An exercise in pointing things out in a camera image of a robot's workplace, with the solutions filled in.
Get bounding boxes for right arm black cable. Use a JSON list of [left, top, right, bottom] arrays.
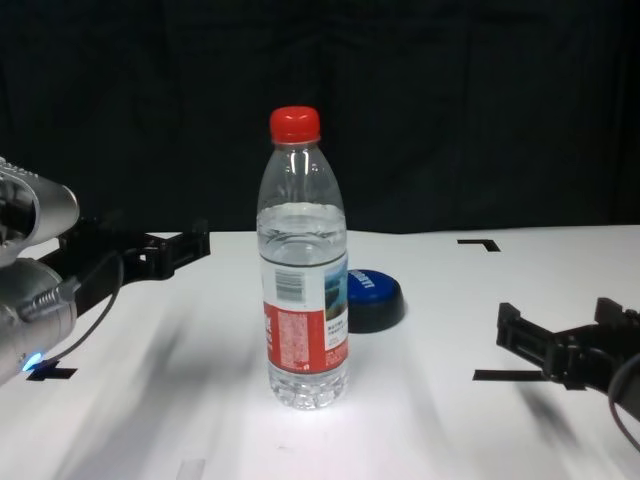
[[606, 353, 640, 447]]

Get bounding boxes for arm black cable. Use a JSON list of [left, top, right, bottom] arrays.
[[606, 353, 640, 447], [19, 251, 126, 372]]

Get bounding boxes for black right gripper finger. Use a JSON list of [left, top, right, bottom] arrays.
[[593, 297, 640, 326], [496, 302, 556, 376]]

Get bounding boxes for black curtain backdrop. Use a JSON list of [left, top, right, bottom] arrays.
[[0, 0, 640, 237]]

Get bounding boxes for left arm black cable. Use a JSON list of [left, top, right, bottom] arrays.
[[19, 251, 126, 372]]

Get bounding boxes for black L-shaped tape mark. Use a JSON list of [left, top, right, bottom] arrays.
[[457, 239, 500, 254]]

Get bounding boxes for clear water bottle red cap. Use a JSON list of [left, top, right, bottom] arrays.
[[255, 106, 350, 411]]

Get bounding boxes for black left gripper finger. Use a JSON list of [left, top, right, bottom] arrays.
[[149, 219, 211, 279], [82, 210, 125, 230]]

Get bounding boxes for black T-shaped tape mark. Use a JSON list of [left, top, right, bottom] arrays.
[[473, 369, 587, 392], [27, 360, 79, 383]]

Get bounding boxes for blue round lid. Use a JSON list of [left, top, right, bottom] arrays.
[[346, 268, 407, 335]]

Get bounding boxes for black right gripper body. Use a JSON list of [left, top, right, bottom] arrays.
[[544, 323, 640, 401]]

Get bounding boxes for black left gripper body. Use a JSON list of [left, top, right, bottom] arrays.
[[37, 219, 174, 316]]

